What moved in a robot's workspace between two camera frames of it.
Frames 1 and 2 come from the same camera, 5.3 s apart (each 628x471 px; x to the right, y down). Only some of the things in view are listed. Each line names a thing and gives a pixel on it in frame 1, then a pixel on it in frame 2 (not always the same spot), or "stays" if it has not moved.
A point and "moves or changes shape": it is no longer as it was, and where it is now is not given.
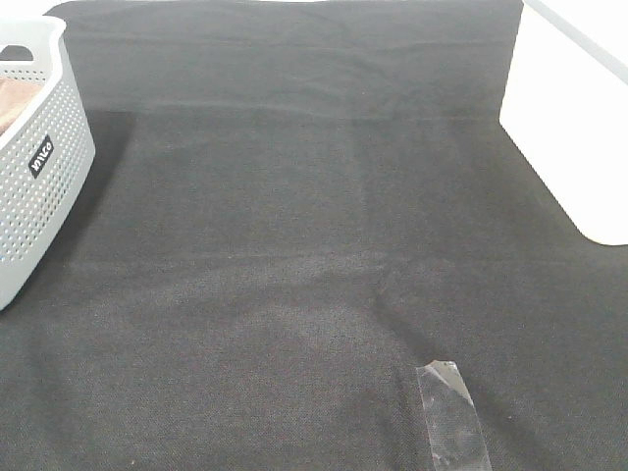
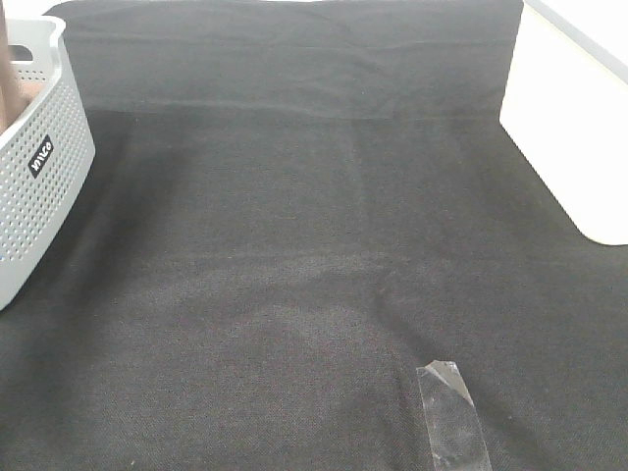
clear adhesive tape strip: (455, 435) stays
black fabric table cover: (292, 207) stays
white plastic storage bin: (565, 103) stays
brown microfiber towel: (15, 96) moves or changes shape
